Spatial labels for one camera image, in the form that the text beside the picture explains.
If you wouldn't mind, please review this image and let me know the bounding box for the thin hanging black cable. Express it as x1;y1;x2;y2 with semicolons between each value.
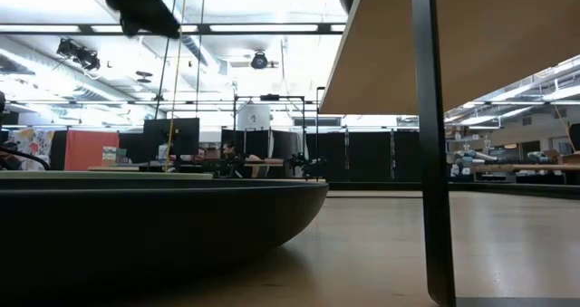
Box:
195;0;208;119

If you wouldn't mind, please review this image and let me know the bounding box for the red partition panel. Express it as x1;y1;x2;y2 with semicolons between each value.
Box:
63;130;121;172

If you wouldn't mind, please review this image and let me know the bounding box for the wooden shelf with black legs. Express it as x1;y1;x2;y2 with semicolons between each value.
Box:
315;0;580;307

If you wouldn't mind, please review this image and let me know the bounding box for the black round ceiling fixture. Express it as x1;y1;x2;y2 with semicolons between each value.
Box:
249;50;270;71

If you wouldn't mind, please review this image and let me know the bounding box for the dark blue deep plate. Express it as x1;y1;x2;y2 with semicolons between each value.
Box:
0;178;330;295

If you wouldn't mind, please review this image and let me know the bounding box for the black metal frame stand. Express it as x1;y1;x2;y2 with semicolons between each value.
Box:
232;93;307;182

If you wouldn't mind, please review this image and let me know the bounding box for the black aluminium table frame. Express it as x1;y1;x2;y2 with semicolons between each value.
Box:
325;181;580;202

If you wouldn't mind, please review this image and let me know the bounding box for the white sign board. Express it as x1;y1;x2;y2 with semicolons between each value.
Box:
236;103;272;132

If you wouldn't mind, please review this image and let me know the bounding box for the black monitor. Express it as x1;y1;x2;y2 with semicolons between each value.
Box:
142;117;201;158

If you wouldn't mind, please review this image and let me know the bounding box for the black partition wall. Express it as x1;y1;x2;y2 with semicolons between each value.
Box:
220;129;421;184

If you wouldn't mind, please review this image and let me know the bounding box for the hanging yellow cable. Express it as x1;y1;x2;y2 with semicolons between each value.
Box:
164;0;188;173

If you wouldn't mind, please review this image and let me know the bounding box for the blue white background robot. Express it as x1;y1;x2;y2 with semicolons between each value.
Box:
452;149;498;178

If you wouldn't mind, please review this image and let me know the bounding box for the black overhead rig beam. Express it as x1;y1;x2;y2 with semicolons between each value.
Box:
0;22;347;37

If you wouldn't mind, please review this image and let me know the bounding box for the floral patterned cloth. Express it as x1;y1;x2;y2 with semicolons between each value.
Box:
5;127;56;172

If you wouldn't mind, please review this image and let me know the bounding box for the long wooden background table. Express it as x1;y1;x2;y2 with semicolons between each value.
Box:
470;162;580;174

